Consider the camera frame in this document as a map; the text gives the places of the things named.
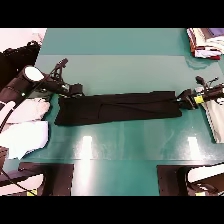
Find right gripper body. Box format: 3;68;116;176
176;88;200;111

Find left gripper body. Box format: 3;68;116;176
68;83;85;99

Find black garment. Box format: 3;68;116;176
53;90;184;127
0;40;42;92

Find white striped garment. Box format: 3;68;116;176
203;99;224;145

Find heap of clothes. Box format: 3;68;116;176
185;27;224;61

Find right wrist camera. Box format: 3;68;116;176
195;75;220;91

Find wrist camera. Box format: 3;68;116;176
49;57;70;84
195;75;220;91

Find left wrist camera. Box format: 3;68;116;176
49;57;70;84

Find black cable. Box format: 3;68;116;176
0;168;32;195

